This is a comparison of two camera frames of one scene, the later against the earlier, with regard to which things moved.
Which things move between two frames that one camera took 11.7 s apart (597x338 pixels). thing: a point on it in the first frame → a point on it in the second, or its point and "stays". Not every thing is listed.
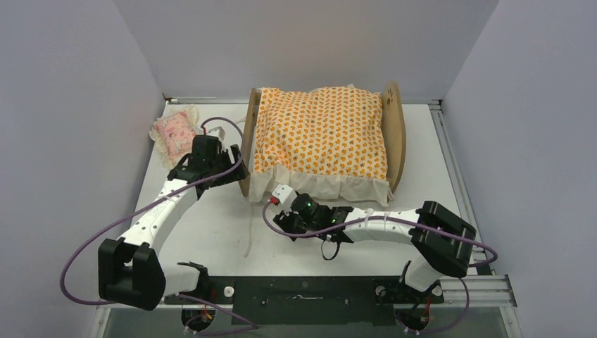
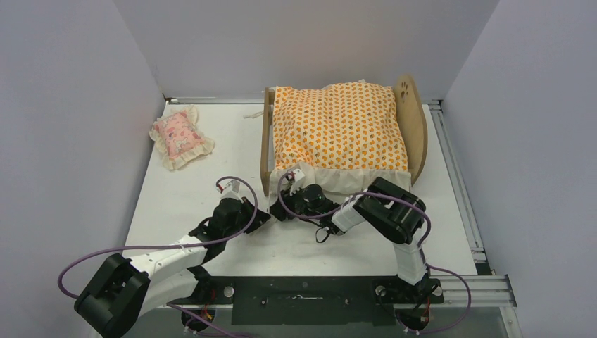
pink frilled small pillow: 172,134 stays
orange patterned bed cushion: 322,141 stays
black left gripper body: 222,161 → 245,217
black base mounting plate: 308,301 stays
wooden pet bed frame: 395,131 → 413,123
